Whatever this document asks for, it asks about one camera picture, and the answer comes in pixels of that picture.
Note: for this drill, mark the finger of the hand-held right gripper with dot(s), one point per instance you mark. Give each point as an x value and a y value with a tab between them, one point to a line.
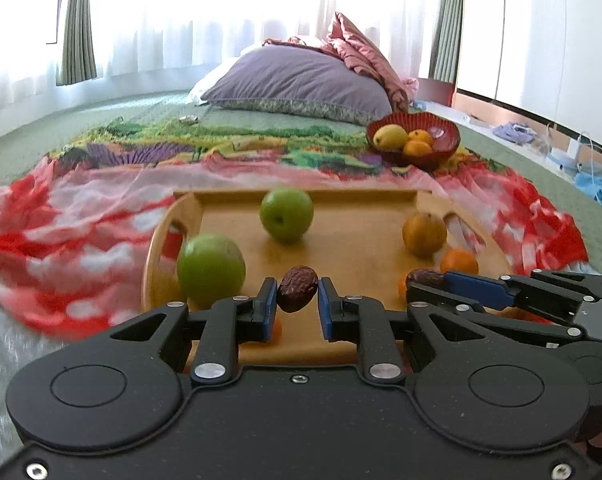
481	287
521	321

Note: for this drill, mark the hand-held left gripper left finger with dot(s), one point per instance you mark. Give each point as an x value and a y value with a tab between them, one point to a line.
266	312

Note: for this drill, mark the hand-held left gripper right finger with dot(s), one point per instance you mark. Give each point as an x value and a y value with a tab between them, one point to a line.
327	312

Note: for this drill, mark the small tangerine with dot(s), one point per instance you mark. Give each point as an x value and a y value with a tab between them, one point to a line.
459	262

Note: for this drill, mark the red date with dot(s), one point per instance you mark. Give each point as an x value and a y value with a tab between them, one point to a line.
297	289
424	277

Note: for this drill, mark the green apple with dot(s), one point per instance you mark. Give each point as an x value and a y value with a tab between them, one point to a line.
287	212
211	270

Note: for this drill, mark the wooden tray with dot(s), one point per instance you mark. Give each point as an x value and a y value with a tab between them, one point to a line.
351	240

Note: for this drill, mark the large orange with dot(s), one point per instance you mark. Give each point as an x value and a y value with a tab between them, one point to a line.
424	234

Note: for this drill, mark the red glass bowl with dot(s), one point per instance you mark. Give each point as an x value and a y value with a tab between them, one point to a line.
443	152

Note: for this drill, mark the orange in bowl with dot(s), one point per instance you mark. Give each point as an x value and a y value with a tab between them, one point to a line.
417	150
421	136

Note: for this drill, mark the blue cloth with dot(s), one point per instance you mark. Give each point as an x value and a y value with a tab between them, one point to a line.
601	189

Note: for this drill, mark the lilac cloth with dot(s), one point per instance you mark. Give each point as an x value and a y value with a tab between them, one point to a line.
516	132

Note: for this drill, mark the white charger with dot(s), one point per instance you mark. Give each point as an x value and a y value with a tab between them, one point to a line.
575	148

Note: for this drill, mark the yellow lemon in bowl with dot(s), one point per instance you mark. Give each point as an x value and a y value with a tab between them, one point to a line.
390	136

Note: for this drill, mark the colourful printed scarf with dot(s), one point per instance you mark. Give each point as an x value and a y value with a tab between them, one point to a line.
181	152

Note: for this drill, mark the small shiny wrapper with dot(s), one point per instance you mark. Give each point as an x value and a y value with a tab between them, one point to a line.
188	120

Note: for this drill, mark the red and white scarf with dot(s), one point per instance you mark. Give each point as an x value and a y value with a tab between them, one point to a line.
56	240

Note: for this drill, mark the white pillow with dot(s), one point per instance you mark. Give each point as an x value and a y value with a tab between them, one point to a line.
206	87

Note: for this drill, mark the purple pillow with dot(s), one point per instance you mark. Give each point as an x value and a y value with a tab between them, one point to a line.
301	80

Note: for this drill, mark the pink quilt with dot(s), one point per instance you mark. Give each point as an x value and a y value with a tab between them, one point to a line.
361	50

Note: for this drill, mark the green curtain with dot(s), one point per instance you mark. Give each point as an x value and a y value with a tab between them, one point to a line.
76	25
448	20

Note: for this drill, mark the white sheer curtain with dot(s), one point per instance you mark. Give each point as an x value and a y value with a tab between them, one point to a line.
256	5

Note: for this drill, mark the brown wooden bed frame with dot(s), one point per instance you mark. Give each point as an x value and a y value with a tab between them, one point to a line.
433	91

